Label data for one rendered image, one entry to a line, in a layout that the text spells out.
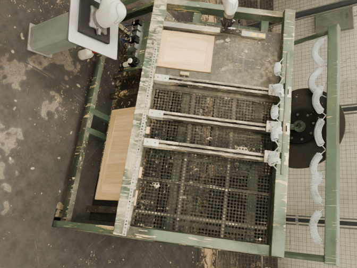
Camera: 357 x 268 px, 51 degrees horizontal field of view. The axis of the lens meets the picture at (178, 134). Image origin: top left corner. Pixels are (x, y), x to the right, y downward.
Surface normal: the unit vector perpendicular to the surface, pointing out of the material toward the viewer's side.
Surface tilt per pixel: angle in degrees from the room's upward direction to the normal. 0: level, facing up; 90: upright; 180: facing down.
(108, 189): 90
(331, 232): 90
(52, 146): 0
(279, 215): 54
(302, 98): 90
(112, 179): 90
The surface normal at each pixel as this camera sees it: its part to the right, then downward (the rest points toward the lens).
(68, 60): 0.81, -0.07
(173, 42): 0.01, -0.29
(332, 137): -0.57, -0.32
